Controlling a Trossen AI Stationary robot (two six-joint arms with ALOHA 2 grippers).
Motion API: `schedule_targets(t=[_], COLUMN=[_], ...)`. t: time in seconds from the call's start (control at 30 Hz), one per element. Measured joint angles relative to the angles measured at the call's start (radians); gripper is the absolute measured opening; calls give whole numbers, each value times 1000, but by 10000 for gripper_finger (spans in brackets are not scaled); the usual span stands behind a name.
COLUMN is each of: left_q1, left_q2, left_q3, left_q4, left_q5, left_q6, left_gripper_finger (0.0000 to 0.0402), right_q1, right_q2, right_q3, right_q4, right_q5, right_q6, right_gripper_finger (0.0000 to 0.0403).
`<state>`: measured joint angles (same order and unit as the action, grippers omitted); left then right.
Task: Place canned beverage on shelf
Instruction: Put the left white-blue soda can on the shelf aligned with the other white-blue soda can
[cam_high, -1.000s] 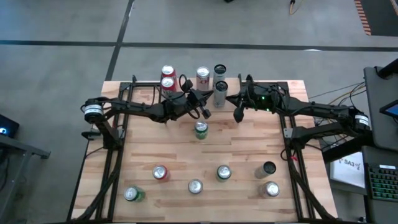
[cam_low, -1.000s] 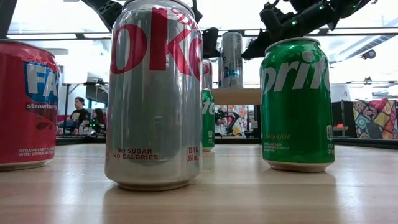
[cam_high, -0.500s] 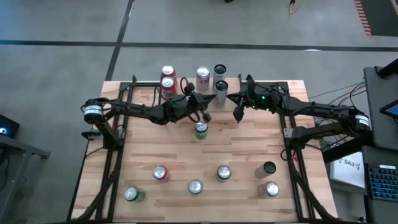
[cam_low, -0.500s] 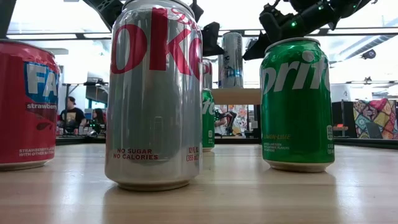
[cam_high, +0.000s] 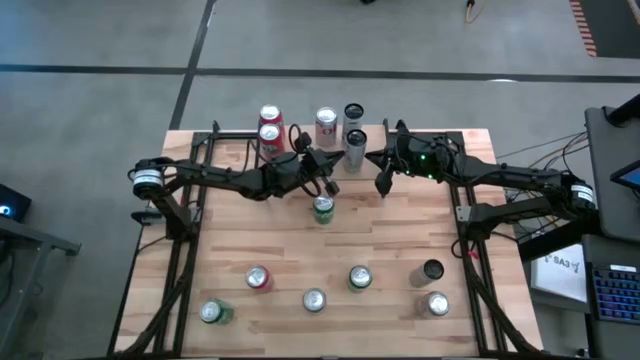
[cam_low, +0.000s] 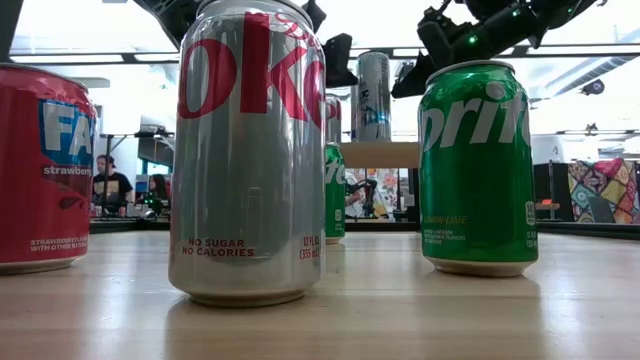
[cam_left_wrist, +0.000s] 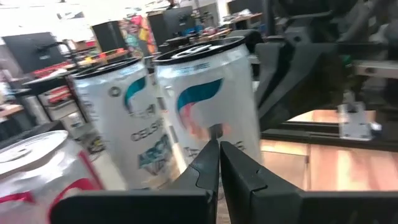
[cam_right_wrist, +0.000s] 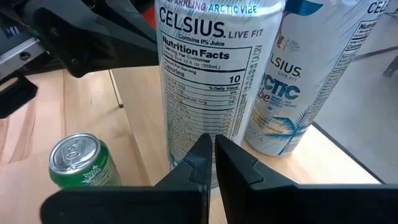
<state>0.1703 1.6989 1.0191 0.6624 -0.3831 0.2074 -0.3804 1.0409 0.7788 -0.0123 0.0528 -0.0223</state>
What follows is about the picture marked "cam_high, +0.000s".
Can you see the grey desk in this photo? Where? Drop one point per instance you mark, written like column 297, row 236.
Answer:
column 617, row 220

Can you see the grey metal side table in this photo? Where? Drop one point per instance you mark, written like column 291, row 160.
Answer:
column 40, row 235

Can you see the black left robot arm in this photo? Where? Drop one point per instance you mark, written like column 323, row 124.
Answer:
column 215, row 176

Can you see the silver metal bracket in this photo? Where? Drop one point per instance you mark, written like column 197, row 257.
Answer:
column 462, row 214

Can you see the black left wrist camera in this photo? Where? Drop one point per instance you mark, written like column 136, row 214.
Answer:
column 332, row 188

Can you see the slim Celsius Arctic Vibe can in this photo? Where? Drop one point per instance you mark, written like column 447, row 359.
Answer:
column 353, row 112
column 432, row 269
column 356, row 145

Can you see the white SA3 paper sign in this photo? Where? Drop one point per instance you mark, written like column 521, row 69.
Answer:
column 560, row 275

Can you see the silver Diet Coke can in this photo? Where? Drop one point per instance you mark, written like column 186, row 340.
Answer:
column 314, row 299
column 436, row 303
column 326, row 127

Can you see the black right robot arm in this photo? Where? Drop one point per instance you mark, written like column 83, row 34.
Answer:
column 525, row 175

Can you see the backlit black keyboard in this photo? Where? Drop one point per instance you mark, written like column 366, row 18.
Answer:
column 617, row 295

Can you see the black desk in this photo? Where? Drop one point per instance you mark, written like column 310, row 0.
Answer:
column 615, row 340

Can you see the black device blue light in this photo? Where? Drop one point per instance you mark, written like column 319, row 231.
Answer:
column 17, row 200

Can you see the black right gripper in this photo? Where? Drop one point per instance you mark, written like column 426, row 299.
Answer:
column 430, row 155

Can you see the black tablet blue screen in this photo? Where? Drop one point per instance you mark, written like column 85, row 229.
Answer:
column 631, row 176

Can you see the green Sprite can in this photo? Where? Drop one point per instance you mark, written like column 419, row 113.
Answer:
column 360, row 276
column 211, row 310
column 323, row 202

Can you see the black mat orange edge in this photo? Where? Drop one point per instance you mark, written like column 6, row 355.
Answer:
column 615, row 30

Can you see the red Fanta strawberry can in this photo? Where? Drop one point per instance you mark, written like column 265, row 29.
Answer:
column 257, row 276
column 270, row 113
column 271, row 140

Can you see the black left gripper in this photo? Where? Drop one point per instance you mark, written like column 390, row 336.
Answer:
column 292, row 172

